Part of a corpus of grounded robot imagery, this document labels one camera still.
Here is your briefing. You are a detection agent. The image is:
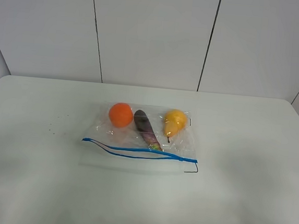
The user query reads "clear zip file bag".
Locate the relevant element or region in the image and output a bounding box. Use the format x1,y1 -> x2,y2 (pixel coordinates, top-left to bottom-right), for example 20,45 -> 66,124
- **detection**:
80,102 -> 199,174

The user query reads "purple eggplant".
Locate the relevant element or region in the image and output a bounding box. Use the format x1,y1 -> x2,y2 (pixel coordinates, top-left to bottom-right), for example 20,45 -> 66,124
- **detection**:
133,110 -> 163,151

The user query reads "orange fruit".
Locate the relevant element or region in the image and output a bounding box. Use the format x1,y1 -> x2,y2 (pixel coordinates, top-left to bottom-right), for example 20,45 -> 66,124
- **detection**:
109,102 -> 134,128

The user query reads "yellow pear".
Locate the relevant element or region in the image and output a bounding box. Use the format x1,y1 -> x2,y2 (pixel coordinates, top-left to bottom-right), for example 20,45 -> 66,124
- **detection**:
163,110 -> 187,143

